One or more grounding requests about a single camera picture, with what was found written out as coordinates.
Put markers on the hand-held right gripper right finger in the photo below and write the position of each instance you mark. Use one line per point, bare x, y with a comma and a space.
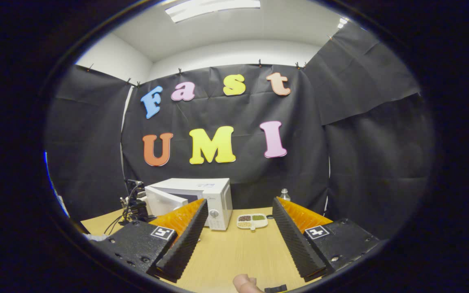
295, 244

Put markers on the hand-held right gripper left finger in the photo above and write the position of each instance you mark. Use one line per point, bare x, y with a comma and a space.
185, 244

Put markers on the white microwave oven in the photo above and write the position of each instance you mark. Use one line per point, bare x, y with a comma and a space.
214, 191

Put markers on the green label drink bottle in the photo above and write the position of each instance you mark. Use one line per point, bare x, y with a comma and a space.
284, 194

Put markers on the white divided grain tray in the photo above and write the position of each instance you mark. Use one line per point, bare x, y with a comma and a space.
244, 224

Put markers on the black backdrop cloth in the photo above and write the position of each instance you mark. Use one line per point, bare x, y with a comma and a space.
226, 171

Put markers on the large ceiling light panel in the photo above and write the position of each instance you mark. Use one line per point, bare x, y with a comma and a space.
212, 8

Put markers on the small ceiling light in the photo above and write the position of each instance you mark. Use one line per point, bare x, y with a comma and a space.
342, 22

